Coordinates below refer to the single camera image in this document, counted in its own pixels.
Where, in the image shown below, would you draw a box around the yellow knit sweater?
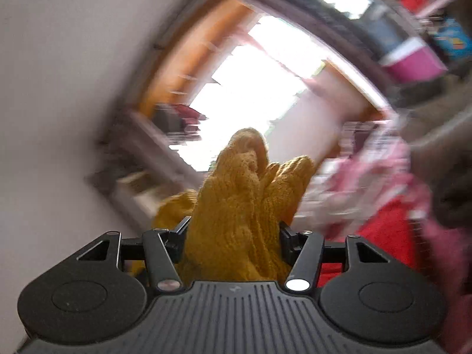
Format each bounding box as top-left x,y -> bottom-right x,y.
129,127 -> 318,284

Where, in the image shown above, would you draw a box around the grey folded clothes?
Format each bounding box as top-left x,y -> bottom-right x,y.
400,74 -> 472,229

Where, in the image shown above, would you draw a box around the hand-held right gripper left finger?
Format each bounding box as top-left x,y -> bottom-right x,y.
76,216 -> 192,296

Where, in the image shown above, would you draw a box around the red folded garment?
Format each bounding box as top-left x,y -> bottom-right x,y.
317,195 -> 421,288

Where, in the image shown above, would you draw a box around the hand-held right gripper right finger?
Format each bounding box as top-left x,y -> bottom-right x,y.
278,221 -> 391,296

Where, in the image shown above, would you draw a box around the pale pink curtain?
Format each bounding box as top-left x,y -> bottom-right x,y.
88,111 -> 207,211

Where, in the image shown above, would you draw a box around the pink box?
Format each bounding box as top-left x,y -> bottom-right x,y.
380,37 -> 448,83

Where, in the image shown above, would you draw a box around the wooden window frame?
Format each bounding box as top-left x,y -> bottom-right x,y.
136,0 -> 391,122

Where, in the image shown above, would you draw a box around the pink white printed cloth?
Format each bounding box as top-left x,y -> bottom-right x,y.
306,122 -> 432,229

